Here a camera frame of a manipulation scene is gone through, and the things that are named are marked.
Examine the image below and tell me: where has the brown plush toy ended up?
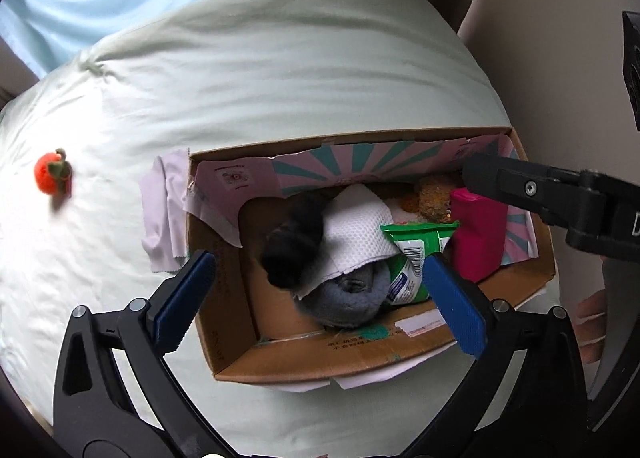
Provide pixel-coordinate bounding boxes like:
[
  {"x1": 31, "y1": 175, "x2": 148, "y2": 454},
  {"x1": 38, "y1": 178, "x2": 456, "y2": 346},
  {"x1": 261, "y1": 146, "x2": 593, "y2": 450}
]
[{"x1": 400, "y1": 174, "x2": 468, "y2": 225}]

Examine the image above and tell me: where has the grey sock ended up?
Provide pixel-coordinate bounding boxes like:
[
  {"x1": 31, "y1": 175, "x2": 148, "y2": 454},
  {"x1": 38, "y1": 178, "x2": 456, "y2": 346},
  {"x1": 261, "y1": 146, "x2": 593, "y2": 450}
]
[{"x1": 295, "y1": 263, "x2": 393, "y2": 329}]

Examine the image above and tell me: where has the light purple cloth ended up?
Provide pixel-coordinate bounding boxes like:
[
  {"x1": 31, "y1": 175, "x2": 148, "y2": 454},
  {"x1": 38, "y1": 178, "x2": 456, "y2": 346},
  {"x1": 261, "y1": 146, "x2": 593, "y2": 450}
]
[{"x1": 140, "y1": 148, "x2": 193, "y2": 275}]

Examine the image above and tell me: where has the orange knitted pumpkin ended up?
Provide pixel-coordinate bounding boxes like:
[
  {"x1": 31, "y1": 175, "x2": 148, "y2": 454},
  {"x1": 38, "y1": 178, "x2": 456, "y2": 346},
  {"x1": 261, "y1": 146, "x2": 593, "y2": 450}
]
[{"x1": 34, "y1": 148, "x2": 72, "y2": 197}]

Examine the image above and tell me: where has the white paper towel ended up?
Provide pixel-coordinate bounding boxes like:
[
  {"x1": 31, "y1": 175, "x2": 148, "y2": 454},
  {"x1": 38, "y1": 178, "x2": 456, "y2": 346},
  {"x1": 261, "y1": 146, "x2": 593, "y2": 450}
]
[{"x1": 292, "y1": 184, "x2": 401, "y2": 300}]

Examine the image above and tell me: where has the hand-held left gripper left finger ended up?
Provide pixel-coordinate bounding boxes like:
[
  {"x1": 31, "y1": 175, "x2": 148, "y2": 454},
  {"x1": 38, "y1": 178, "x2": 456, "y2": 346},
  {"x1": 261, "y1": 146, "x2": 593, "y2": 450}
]
[{"x1": 52, "y1": 249, "x2": 221, "y2": 458}]

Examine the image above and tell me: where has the cardboard box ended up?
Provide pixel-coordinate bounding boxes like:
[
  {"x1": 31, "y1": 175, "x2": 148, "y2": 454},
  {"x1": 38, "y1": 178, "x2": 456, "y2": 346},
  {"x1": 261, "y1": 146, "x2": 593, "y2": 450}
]
[{"x1": 184, "y1": 125, "x2": 557, "y2": 391}]

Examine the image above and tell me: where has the green wipes packet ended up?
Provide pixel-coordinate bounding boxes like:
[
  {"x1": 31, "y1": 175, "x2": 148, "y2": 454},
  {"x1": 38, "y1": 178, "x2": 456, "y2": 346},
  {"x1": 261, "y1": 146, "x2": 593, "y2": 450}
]
[{"x1": 380, "y1": 221, "x2": 461, "y2": 306}]

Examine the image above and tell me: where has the magenta pink box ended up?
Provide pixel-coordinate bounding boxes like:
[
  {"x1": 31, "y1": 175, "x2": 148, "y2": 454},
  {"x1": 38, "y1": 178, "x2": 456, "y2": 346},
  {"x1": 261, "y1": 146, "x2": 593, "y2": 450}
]
[{"x1": 449, "y1": 188, "x2": 511, "y2": 283}]

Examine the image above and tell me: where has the person's right hand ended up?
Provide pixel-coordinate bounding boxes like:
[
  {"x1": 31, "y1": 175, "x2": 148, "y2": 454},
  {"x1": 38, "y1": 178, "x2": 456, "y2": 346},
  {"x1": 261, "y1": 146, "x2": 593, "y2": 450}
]
[{"x1": 575, "y1": 289, "x2": 607, "y2": 365}]

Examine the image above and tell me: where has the black sock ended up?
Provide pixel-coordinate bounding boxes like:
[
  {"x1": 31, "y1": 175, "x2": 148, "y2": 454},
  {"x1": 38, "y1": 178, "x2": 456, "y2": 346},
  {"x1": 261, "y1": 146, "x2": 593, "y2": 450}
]
[{"x1": 262, "y1": 195, "x2": 333, "y2": 289}]

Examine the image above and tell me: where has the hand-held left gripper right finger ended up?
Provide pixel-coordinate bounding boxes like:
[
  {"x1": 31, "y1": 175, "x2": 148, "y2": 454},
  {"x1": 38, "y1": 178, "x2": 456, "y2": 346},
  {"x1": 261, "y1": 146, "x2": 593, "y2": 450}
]
[{"x1": 405, "y1": 252, "x2": 588, "y2": 458}]

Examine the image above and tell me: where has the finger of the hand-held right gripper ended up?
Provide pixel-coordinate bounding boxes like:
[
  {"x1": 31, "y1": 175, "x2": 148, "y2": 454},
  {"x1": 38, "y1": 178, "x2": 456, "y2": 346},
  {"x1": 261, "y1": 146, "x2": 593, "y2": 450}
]
[{"x1": 462, "y1": 153, "x2": 607, "y2": 239}]

